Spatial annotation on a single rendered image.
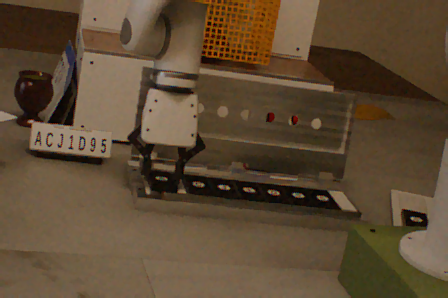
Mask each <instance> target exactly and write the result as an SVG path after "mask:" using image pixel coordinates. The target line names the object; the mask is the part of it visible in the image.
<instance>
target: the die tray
mask: <svg viewBox="0 0 448 298"><path fill-rule="evenodd" d="M390 200H391V218H392V225H394V226H403V223H402V216H401V211H402V209H407V210H411V211H418V212H421V213H425V214H426V215H427V218H428V220H429V217H430V213H431V210H432V203H433V200H434V198H432V197H425V196H421V195H415V194H412V193H408V192H402V191H398V190H394V189H392V190H391V194H390Z"/></svg>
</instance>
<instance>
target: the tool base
mask: <svg viewBox="0 0 448 298"><path fill-rule="evenodd" d="M131 160H135V161H138V162H134V161H128V163H127V168H126V170H127V173H128V180H129V183H130V187H131V192H132V196H133V202H134V206H135V209H142V210H150V211H157V212H171V213H178V214H192V215H199V216H207V217H221V218H228V219H235V220H249V221H257V222H264V223H278V224H285V225H300V226H306V227H314V228H328V229H335V230H342V231H349V230H350V225H369V220H367V219H366V218H364V217H363V215H362V214H361V217H347V216H340V215H334V214H320V213H313V212H299V211H293V210H285V209H271V208H265V207H258V206H244V205H237V204H230V203H216V202H210V201H196V200H188V199H182V198H168V197H163V195H155V194H147V192H146V190H145V187H144V182H143V179H142V174H141V168H142V162H143V157H142V156H141V154H140V155H139V157H131ZM151 160H152V166H151V170H153V171H160V172H166V173H174V170H175V166H173V165H175V164H176V162H175V161H169V160H163V159H155V158H154V157H153V156H151ZM155 163H161V164H167V165H160V164H155ZM133 169H136V170H133ZM207 169H212V170H196V169H189V168H185V170H184V174H186V175H193V176H205V177H212V178H218V179H231V180H238V181H251V182H260V183H265V184H279V185H285V186H292V187H304V188H309V189H316V190H329V191H336V192H343V193H344V190H341V189H340V188H339V187H338V185H337V184H340V180H334V179H331V177H330V176H316V178H315V177H309V176H298V179H302V180H309V181H301V180H297V181H293V180H286V179H273V178H268V176H269V174H270V173H269V172H265V171H258V170H246V169H245V168H244V167H242V166H235V165H232V166H229V168H227V167H220V166H213V165H207ZM218 170H225V171H229V172H224V171H218ZM245 173H251V174H257V175H263V176H257V175H250V174H245ZM332 183H334V184H332ZM138 188H141V189H142V190H138Z"/></svg>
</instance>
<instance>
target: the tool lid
mask: <svg viewBox="0 0 448 298"><path fill-rule="evenodd" d="M151 73H155V71H153V67H152V66H142V71H141V77H140V82H139V92H138V97H137V102H136V112H135V118H134V123H133V130H134V129H136V127H137V126H139V124H140V123H141V118H142V115H143V111H144V104H145V102H146V99H147V94H148V92H149V90H150V88H153V86H157V84H156V83H154V82H153V80H152V79H150V74H151ZM197 76H199V79H198V84H197V88H196V89H194V88H191V91H194V94H196V95H198V99H199V103H200V104H202V105H203V107H204V109H203V111H202V112H201V113H199V115H198V126H197V132H198V133H199V136H200V137H201V138H202V140H203V142H204V143H205V146H206V148H205V149H204V150H203V151H200V152H199V153H198V154H196V155H195V156H194V157H192V158H191V159H189V160H188V162H187V163H185V168H189V169H196V170H207V164H212V165H224V166H232V162H241V163H246V168H250V169H257V170H268V172H269V173H270V174H269V176H268V178H273V179H286V180H293V181H297V180H298V174H301V175H307V176H320V172H323V173H333V174H332V177H334V179H343V176H344V173H345V165H346V160H347V152H348V148H349V145H350V137H351V132H352V129H353V121H354V116H355V112H356V104H357V100H358V96H356V95H354V94H349V93H338V92H333V91H328V90H317V89H312V88H301V87H295V86H290V85H279V84H274V83H269V82H258V81H253V80H248V79H237V78H232V77H221V76H216V75H210V74H199V75H197ZM222 106H224V107H227V115H225V116H223V117H221V116H219V115H218V108H219V107H222ZM243 110H250V111H251V117H250V118H249V119H247V120H244V119H243V118H242V117H241V113H242V112H243ZM268 112H273V114H274V115H275V118H274V120H273V121H272V122H271V123H268V122H266V121H265V115H266V114H267V113H268ZM292 115H295V116H297V118H298V123H296V124H295V125H294V126H291V125H290V124H289V122H288V120H289V118H290V116H292ZM315 118H319V119H320V122H321V124H320V127H318V128H317V129H314V128H313V127H312V121H313V120H314V119H315ZM152 152H153V153H156V154H155V157H156V158H161V159H174V160H178V158H179V155H178V150H177V147H174V146H161V145H155V146H154V148H153V150H152Z"/></svg>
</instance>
